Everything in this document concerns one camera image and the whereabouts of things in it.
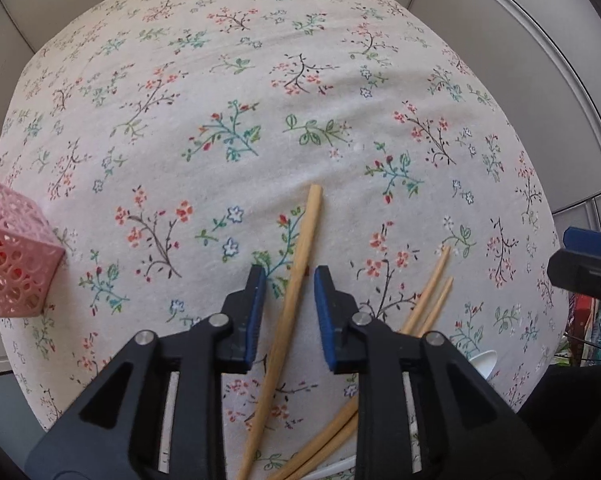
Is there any pink perforated utensil basket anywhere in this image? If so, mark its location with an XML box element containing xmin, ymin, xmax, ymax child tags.
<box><xmin>0</xmin><ymin>183</ymin><xmax>65</xmax><ymax>318</ymax></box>

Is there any floral tablecloth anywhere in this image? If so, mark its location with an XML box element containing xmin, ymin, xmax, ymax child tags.
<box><xmin>0</xmin><ymin>0</ymin><xmax>568</xmax><ymax>477</ymax></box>

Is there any white plastic spoon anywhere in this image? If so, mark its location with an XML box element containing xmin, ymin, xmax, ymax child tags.
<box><xmin>302</xmin><ymin>350</ymin><xmax>498</xmax><ymax>480</ymax></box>

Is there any wooden chopstick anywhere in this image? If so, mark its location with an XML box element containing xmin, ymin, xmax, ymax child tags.
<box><xmin>270</xmin><ymin>245</ymin><xmax>451</xmax><ymax>479</ymax></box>
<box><xmin>236</xmin><ymin>184</ymin><xmax>322</xmax><ymax>480</ymax></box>
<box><xmin>300</xmin><ymin>278</ymin><xmax>453</xmax><ymax>479</ymax></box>

